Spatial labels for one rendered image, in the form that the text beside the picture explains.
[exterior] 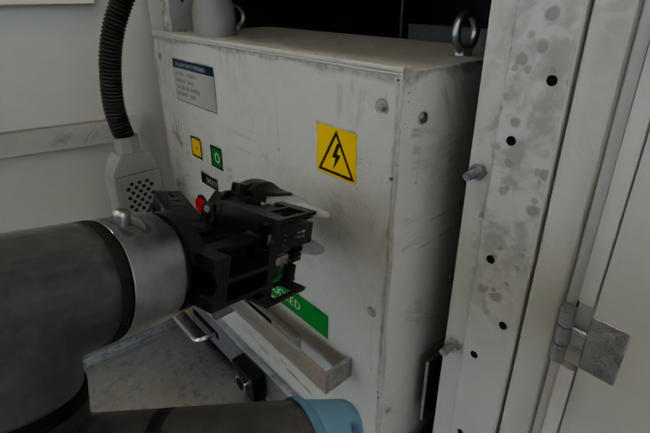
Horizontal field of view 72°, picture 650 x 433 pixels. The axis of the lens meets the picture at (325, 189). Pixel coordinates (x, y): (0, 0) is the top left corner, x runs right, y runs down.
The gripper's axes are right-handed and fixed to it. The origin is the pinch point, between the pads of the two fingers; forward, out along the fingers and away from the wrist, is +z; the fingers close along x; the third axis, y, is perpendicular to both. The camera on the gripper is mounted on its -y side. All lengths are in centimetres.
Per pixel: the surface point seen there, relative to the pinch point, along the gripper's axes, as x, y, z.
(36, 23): 17, -53, -1
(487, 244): 2.2, 19.0, 1.4
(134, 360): -38, -36, 8
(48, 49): 14, -53, 0
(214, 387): -36.7, -19.5, 11.0
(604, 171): 10.5, 26.1, -2.7
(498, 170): 8.9, 18.9, -0.3
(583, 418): -8.7, 29.2, -0.7
